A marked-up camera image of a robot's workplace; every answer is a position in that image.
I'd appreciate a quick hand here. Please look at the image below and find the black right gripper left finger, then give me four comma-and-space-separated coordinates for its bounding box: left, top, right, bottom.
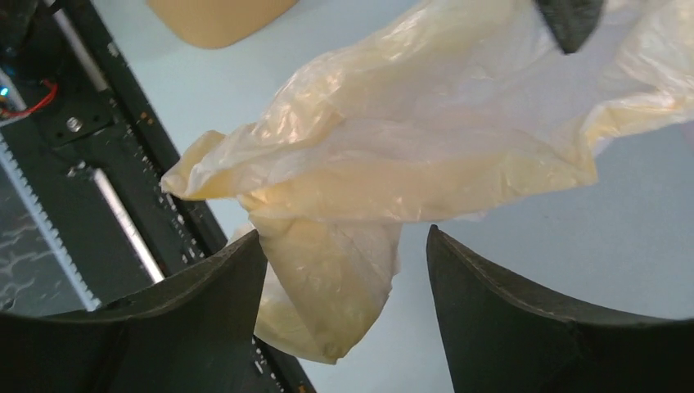
1, 231, 267, 392

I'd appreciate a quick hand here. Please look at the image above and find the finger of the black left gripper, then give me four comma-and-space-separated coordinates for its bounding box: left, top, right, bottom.
534, 0, 605, 54

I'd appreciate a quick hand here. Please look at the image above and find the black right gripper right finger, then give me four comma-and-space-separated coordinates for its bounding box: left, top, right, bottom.
426, 226, 693, 392

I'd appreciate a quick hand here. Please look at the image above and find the translucent cream trash bag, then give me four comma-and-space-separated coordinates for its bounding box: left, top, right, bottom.
161, 1, 693, 364

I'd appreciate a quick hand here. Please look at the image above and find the yellow plastic trash bin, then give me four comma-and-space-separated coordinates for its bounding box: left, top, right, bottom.
146, 0, 298, 49

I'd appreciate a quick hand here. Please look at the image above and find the white slotted cable duct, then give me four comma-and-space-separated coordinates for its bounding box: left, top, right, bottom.
1, 141, 101, 317

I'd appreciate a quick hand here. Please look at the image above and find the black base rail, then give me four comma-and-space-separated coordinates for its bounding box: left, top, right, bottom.
1, 1, 313, 392

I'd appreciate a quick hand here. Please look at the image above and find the red wire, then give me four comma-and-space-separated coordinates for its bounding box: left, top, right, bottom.
0, 79, 60, 120

